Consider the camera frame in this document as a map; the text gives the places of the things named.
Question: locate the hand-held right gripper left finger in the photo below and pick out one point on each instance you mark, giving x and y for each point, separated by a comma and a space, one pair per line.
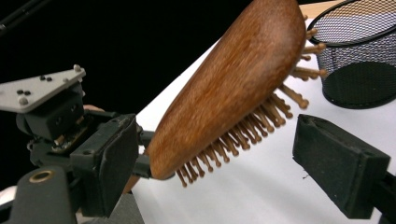
106, 165

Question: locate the brown wooden hairbrush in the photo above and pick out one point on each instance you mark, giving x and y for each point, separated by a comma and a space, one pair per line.
233, 77

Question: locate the black mesh cup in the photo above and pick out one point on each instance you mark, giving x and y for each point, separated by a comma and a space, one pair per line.
358, 87

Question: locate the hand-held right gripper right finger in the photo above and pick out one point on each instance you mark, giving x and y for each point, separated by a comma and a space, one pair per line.
339, 174

